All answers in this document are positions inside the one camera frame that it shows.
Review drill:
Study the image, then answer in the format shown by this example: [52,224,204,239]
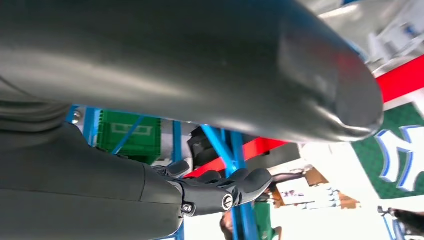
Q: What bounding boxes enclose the blue metal shelf rack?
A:
[64,104,263,240]

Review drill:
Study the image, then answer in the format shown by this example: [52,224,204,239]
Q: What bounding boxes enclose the green plastic crate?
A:
[95,109,163,166]

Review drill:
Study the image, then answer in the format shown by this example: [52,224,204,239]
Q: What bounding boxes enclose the person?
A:
[298,87,424,213]
[187,126,234,169]
[219,198,283,240]

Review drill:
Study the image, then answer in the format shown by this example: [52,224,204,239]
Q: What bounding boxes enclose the brown cardboard box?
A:
[303,167,361,211]

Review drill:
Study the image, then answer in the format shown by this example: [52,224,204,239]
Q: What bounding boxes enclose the red barrier belt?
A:
[183,54,424,180]

